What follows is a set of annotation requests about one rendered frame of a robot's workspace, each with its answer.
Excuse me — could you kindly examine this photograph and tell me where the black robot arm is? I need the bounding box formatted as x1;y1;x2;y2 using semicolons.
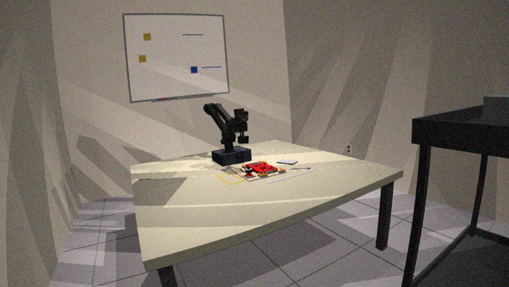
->
203;103;244;154

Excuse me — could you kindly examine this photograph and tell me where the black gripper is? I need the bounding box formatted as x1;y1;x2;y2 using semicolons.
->
237;111;249;144

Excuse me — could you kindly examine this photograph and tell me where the red flat plate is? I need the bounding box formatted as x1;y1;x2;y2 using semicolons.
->
245;161;278;175

